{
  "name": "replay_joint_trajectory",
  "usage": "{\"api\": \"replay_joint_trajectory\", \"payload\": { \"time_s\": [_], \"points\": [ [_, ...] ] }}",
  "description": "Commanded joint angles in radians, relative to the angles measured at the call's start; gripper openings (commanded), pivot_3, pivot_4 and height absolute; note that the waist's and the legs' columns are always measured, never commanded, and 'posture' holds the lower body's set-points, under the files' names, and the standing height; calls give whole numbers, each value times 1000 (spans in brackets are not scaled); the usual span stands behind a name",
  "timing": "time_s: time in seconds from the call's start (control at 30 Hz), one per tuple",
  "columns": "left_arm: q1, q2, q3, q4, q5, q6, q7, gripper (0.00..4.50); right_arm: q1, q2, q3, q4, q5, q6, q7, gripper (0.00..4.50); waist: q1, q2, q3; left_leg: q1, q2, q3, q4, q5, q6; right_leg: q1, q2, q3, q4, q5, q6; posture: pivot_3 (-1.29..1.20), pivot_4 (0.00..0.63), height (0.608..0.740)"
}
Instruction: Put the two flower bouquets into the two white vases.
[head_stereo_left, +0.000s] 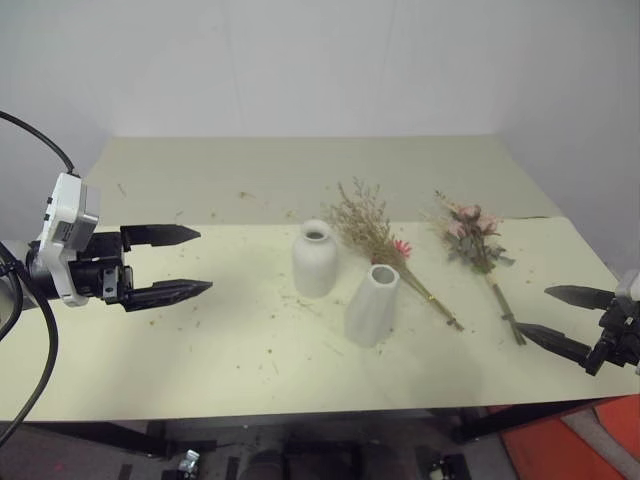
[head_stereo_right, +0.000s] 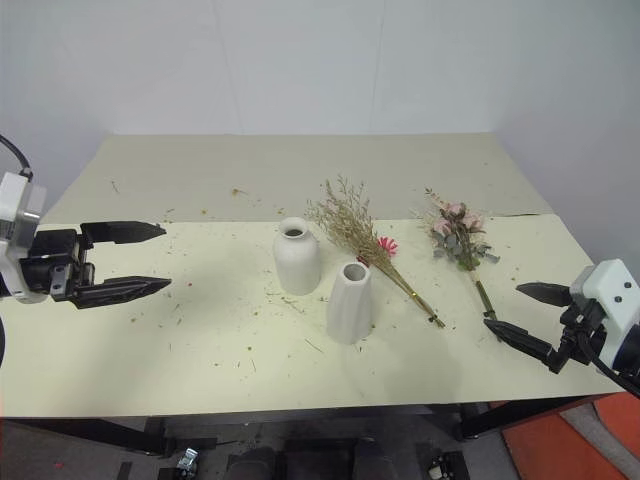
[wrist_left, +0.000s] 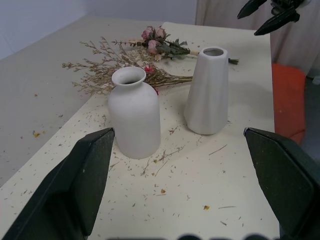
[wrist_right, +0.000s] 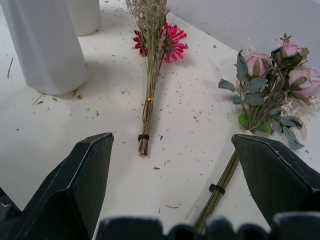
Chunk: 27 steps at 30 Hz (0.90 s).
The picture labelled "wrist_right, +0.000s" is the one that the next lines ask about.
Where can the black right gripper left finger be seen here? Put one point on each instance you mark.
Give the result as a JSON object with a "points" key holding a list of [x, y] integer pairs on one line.
{"points": [[75, 190]]}

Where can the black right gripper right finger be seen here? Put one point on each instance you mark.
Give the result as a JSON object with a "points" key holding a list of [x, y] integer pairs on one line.
{"points": [[275, 180]]}

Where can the tall white faceted vase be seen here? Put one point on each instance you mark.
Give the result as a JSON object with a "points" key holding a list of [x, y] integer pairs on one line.
{"points": [[47, 45]]}

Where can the round white vase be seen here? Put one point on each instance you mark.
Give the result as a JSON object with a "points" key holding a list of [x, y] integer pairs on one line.
{"points": [[85, 15]]}

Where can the pink rose bouquet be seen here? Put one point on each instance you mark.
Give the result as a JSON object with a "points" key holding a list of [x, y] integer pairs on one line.
{"points": [[262, 100]]}

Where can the dried red flower bouquet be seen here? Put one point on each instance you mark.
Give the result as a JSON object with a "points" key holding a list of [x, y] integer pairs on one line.
{"points": [[152, 75]]}

